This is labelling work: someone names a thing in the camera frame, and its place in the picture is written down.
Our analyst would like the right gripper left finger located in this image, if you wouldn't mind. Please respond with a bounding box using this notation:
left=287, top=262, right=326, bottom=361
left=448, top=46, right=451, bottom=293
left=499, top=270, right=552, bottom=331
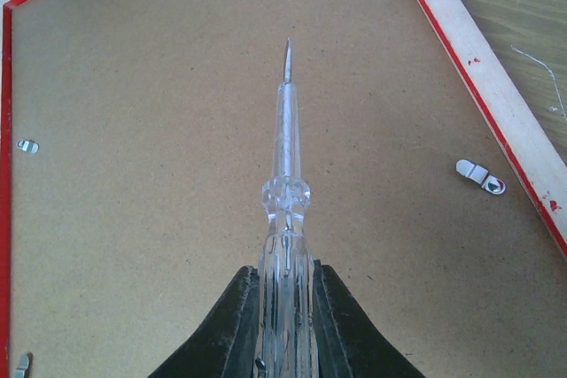
left=151, top=266, right=259, bottom=377

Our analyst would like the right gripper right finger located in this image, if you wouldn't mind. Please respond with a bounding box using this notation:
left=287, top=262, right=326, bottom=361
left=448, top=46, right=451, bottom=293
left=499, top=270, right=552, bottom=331
left=314, top=260, right=423, bottom=378

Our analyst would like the red photo frame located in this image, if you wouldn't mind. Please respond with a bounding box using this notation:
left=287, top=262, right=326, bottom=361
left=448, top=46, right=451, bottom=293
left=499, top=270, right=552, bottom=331
left=11, top=0, right=566, bottom=377

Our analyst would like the metal frame retaining clip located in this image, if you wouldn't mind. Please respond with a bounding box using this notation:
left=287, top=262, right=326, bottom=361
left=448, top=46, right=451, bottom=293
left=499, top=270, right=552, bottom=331
left=455, top=159, right=506, bottom=196

